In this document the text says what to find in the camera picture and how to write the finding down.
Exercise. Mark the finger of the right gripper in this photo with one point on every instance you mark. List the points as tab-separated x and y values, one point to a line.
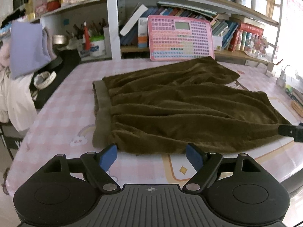
292	131

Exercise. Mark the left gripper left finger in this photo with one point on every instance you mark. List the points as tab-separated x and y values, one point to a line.
96	166

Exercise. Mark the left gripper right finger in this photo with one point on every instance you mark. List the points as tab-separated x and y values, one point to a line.
206	166

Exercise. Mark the dark olive green skirt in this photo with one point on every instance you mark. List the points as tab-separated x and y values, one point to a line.
160	110

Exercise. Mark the red boxed book set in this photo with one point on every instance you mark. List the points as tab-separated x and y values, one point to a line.
243	35

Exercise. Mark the white cup with green lid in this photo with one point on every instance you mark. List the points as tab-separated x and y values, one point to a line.
97	46

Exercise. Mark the red bottle figurine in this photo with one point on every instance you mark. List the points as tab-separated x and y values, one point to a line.
86	37

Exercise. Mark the metal bowl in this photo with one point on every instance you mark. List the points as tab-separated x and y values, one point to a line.
59	39

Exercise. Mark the pink keyboard learning tablet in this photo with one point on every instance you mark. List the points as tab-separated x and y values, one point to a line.
173	38

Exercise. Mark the orange and white box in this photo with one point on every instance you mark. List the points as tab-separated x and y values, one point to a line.
142	32

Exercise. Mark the lavender folded cloth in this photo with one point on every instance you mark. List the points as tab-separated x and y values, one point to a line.
28	49

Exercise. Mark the white slanted book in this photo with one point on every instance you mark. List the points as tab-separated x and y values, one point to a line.
133	19

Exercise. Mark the white shelf post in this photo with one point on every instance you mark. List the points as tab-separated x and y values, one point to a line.
113	25

